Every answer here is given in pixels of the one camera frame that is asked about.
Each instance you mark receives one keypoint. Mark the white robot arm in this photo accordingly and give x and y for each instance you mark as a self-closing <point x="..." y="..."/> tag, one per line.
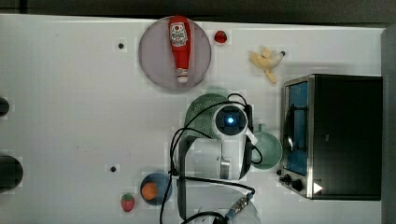
<point x="217" y="149"/>

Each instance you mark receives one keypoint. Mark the green plastic strainer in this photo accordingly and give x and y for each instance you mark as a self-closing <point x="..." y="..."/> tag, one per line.
<point x="202" y="110"/>

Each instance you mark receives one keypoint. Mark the red ketchup bottle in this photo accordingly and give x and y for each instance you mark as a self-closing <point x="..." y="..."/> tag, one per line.
<point x="180" y="42"/>

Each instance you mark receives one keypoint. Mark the red strawberry with leaves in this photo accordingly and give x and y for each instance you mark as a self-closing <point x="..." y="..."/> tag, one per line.
<point x="127" y="202"/>

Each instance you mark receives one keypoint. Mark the grey round plate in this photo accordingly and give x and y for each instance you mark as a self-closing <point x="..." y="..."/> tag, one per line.
<point x="157" y="60"/>

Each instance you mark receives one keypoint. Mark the blue bowl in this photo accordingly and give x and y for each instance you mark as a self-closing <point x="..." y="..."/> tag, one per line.
<point x="164" y="191"/>

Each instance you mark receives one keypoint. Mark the orange toy fruit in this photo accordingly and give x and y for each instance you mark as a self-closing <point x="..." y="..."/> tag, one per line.
<point x="149" y="191"/>

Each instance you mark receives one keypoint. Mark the black utensil cup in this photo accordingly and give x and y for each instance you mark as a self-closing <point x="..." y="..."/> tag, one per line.
<point x="11" y="173"/>

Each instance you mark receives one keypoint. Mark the black toaster oven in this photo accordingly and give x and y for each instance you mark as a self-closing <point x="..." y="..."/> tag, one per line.
<point x="331" y="136"/>

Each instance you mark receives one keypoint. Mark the green mug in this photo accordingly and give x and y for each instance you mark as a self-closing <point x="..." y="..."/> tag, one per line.
<point x="268" y="151"/>

